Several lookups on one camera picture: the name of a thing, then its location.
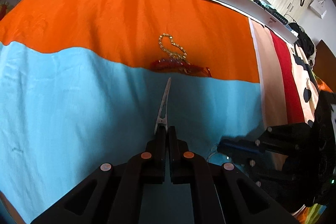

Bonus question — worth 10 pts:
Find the silver hair clip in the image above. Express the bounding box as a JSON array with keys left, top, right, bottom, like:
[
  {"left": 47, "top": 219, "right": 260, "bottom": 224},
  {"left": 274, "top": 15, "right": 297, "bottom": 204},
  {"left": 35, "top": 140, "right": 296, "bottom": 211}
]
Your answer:
[{"left": 154, "top": 77, "right": 171, "bottom": 134}]

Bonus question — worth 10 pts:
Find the colourful patchwork bedsheet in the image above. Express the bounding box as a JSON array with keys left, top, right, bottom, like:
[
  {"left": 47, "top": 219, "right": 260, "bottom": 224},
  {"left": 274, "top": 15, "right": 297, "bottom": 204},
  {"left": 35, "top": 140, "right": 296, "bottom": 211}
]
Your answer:
[{"left": 1, "top": 0, "right": 317, "bottom": 223}]

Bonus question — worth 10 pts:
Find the gold chain bracelet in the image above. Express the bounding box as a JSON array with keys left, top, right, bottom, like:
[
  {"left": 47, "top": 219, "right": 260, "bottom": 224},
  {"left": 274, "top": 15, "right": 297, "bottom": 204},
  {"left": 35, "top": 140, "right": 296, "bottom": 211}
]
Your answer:
[{"left": 158, "top": 33, "right": 188, "bottom": 63}]

